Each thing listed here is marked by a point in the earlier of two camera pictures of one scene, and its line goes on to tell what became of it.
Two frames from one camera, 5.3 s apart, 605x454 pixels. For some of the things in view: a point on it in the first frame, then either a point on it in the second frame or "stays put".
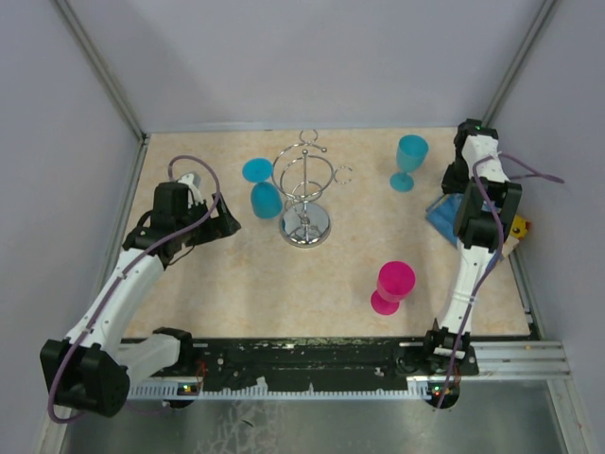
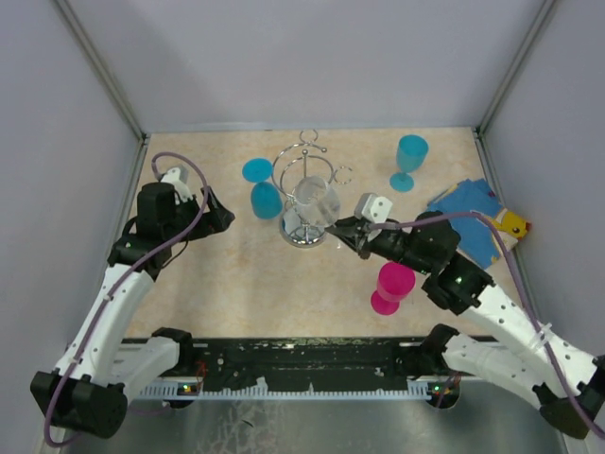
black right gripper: (449, 185) to (349, 229)
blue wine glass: (410, 154) stays put
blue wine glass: (266, 200) stays put
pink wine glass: (395, 282) stays put
